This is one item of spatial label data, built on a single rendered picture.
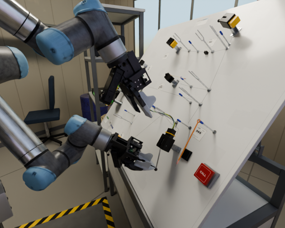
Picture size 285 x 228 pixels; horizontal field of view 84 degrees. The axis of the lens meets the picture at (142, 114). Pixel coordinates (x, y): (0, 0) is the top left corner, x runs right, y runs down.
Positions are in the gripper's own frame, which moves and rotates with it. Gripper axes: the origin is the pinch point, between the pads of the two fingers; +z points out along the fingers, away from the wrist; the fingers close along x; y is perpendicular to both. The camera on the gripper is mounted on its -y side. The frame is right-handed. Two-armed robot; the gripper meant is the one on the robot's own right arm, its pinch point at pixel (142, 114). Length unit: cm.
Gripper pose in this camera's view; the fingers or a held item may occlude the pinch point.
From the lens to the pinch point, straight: 55.9
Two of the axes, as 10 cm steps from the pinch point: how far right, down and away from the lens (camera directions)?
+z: 4.6, 7.7, 4.4
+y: 7.5, -6.1, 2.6
